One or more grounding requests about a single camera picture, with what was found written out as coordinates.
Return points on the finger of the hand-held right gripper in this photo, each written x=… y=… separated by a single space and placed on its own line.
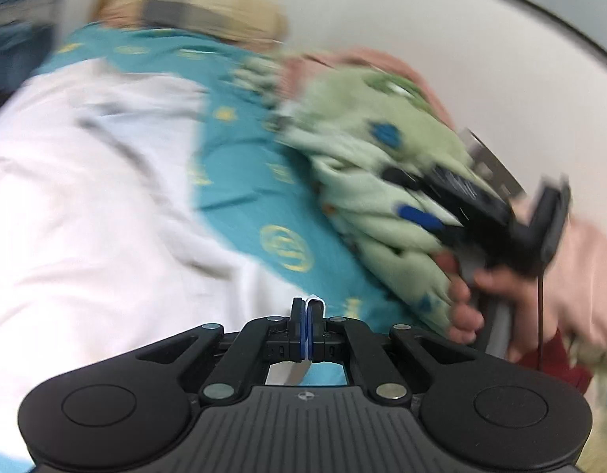
x=421 y=219
x=399 y=176

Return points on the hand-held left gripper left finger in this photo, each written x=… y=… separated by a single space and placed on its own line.
x=299 y=331

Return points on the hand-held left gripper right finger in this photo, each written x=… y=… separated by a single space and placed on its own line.
x=315 y=331

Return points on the white t-shirt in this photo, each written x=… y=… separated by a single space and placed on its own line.
x=86 y=207

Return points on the person's right forearm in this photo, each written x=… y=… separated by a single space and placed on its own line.
x=584 y=266

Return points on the person's right hand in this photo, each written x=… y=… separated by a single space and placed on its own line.
x=525 y=300

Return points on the green fleece blanket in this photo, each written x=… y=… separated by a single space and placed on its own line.
x=342 y=187

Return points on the pink fluffy blanket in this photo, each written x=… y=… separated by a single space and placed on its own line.
x=382 y=61

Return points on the teal printed bed sheet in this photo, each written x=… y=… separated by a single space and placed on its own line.
x=244 y=157

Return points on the person's red garment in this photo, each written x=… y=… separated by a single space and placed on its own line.
x=554 y=364

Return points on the checked pillow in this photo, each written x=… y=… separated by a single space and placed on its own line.
x=185 y=10

